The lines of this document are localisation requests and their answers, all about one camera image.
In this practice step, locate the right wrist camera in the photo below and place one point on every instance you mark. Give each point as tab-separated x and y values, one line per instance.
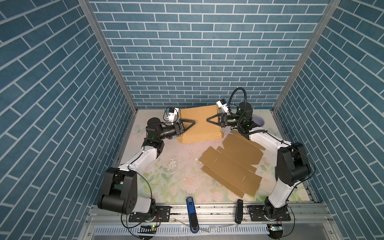
222	106

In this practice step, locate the aluminium front rail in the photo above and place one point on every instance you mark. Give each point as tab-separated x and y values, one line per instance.
220	213

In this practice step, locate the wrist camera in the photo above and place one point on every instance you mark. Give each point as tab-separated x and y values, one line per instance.
172	114
222	106

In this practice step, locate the lavender ceramic cup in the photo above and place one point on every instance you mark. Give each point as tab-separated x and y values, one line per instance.
258	120

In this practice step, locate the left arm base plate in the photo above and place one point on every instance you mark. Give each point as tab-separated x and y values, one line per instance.
164	211

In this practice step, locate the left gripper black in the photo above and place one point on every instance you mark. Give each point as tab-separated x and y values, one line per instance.
178	127

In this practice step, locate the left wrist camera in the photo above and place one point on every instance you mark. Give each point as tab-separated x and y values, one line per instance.
172	114

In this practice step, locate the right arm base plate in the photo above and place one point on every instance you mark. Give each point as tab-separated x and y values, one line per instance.
260	213

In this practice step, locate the blue black handheld tool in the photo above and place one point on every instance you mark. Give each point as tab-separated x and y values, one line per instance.
193	220

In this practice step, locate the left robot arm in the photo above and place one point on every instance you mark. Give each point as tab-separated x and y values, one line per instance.
119	189

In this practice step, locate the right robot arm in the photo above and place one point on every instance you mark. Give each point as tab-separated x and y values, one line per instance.
293	165

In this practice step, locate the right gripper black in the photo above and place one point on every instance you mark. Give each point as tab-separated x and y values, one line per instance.
222	120

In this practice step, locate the cardboard box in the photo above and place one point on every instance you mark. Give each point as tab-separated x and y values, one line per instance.
202	130

